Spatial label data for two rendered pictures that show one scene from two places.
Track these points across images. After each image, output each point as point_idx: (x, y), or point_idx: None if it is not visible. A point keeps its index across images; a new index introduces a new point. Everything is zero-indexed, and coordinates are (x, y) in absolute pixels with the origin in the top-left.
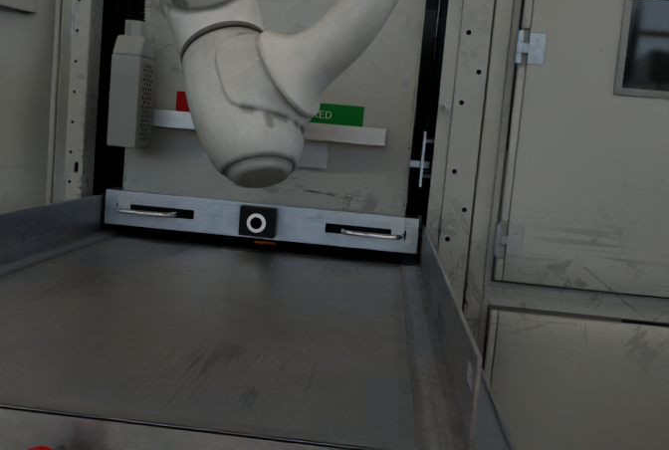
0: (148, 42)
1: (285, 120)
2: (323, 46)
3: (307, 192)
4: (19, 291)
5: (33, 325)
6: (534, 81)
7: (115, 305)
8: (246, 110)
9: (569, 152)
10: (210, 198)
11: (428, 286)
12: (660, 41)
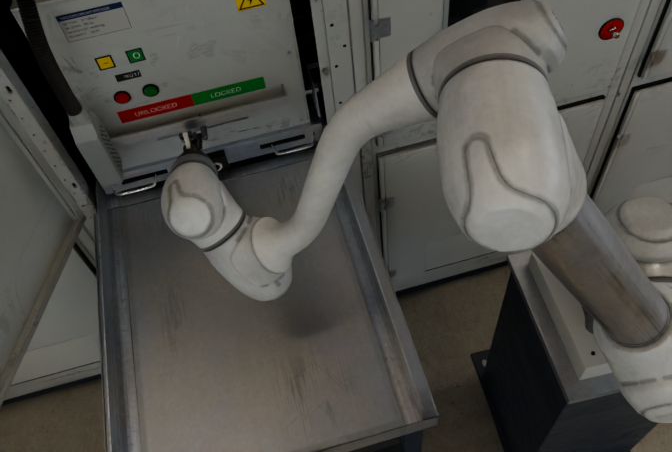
0: (92, 117)
1: (283, 274)
2: (295, 250)
3: (239, 132)
4: (158, 346)
5: (201, 388)
6: (386, 45)
7: (215, 337)
8: (264, 285)
9: None
10: (174, 158)
11: (353, 218)
12: None
